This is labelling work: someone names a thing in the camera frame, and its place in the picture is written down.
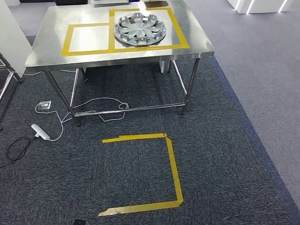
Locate white power strip cable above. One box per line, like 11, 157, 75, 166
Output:
35, 102, 64, 142

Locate white side panel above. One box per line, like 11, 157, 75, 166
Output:
0, 0, 32, 79

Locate white bench block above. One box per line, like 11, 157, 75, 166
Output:
226, 0, 295, 15

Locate black floor cable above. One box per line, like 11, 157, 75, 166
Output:
0, 136, 36, 170

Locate steel table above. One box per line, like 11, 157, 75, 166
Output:
0, 51, 23, 133

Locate grey floor socket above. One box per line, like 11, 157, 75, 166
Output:
38, 100, 52, 110

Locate white floor cable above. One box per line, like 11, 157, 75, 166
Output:
61, 97, 130, 123

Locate white power strip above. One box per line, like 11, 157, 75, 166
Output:
31, 123, 51, 141

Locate grey wheel hubcap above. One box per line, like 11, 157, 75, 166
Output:
114, 12, 167, 48

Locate steel workbench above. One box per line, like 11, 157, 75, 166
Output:
24, 0, 216, 127

